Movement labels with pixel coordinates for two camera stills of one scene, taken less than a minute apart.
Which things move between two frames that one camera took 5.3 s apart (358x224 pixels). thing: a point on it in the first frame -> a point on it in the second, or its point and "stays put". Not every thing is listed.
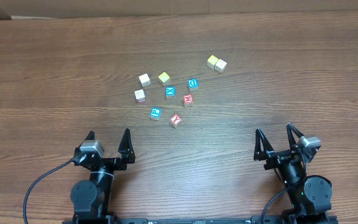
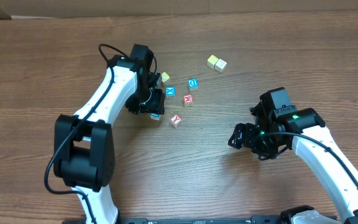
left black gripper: [110, 161] -> [153, 101]
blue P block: [155, 112] stays put
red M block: [188, 100] stays put
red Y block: [176, 120] stays put
